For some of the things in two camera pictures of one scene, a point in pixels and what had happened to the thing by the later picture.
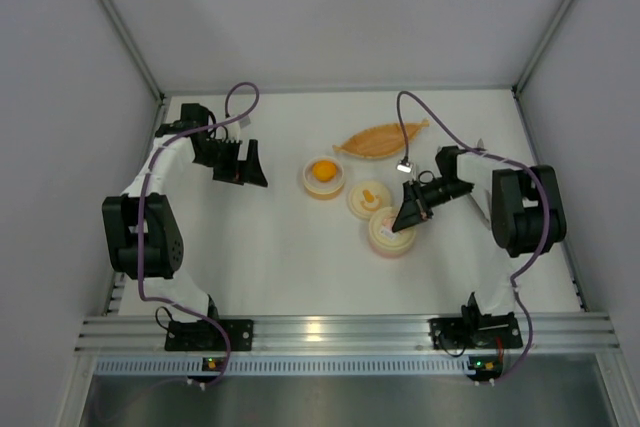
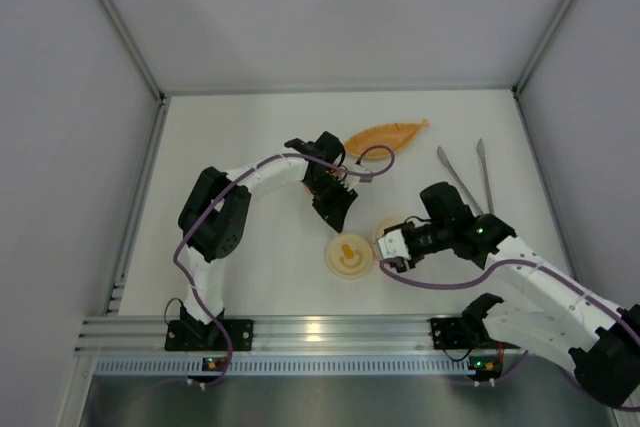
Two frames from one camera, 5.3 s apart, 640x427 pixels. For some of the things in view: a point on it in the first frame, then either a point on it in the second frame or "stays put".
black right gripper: x=420 y=200 to x=407 y=240
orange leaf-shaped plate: x=379 y=140 stays put
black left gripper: x=230 y=170 to x=333 y=199
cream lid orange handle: x=367 y=197 to x=349 y=256
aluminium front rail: x=575 y=333 stays put
